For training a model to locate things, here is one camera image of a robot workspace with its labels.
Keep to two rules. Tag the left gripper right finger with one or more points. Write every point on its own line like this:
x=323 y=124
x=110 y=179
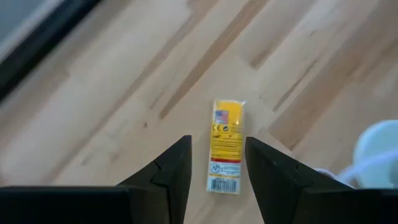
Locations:
x=280 y=193

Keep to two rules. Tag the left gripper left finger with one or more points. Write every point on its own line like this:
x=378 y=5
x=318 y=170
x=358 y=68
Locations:
x=161 y=193

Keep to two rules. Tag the yellow crayon box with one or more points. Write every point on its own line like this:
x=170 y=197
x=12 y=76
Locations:
x=225 y=146

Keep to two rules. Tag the black aluminium table frame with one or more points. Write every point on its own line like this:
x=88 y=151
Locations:
x=37 y=46

